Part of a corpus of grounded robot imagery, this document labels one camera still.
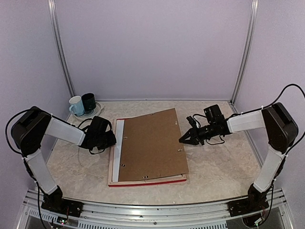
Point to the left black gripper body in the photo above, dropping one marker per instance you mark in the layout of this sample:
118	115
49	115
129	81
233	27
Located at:
102	142

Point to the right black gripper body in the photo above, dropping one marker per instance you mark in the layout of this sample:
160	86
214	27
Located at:
208	132

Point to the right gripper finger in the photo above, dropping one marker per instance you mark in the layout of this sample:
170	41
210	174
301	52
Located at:
190	134
193	142

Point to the red sunset photo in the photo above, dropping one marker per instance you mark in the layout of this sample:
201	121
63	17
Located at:
117	150

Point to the red wooden picture frame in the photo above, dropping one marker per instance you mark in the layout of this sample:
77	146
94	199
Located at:
146	182

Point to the brown backing board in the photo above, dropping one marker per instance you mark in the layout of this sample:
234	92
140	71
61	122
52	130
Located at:
150	147

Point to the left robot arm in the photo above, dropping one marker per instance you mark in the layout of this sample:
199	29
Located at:
31	128

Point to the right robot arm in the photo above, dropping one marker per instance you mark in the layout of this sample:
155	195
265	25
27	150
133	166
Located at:
281	130

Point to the white plate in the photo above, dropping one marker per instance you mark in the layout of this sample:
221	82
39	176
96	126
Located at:
95	112

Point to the light blue mug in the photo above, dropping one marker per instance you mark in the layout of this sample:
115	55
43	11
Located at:
76	106

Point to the dark green mug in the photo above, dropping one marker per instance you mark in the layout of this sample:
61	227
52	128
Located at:
88	101

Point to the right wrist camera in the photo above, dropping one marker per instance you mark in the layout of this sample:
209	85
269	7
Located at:
193	122

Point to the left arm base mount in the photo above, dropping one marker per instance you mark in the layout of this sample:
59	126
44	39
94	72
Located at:
70	208

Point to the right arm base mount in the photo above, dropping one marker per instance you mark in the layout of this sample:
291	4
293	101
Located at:
255	201

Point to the aluminium front rail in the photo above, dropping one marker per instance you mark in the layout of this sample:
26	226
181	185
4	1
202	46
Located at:
95	215

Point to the right aluminium corner post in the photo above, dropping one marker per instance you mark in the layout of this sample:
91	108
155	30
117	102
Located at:
246	51

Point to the aluminium corner post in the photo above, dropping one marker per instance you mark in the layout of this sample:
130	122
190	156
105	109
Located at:
246	51
59	46

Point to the left aluminium corner post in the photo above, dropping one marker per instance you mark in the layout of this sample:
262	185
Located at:
59	46

